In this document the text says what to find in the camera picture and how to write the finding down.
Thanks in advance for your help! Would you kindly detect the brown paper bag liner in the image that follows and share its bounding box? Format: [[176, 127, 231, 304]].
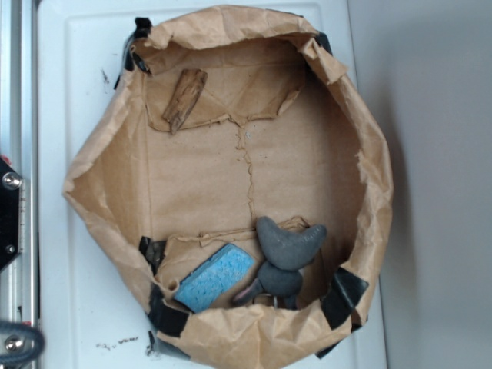
[[63, 5, 394, 368]]

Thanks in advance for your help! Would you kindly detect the blue sponge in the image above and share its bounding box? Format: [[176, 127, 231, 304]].
[[175, 243, 254, 313]]

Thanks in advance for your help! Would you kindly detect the brown wood chip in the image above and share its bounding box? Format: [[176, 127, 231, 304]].
[[163, 69, 208, 135]]

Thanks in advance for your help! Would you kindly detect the aluminium frame rail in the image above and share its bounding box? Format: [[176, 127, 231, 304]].
[[1, 1, 39, 327]]

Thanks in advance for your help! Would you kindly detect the black bracket with bolts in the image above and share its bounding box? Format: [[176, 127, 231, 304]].
[[0, 155, 23, 271]]

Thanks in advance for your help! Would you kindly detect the grey heart-shaped stone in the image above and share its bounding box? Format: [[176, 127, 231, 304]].
[[256, 217, 327, 271]]

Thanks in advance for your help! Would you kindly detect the grey plush toy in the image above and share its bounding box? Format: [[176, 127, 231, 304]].
[[232, 261, 303, 310]]

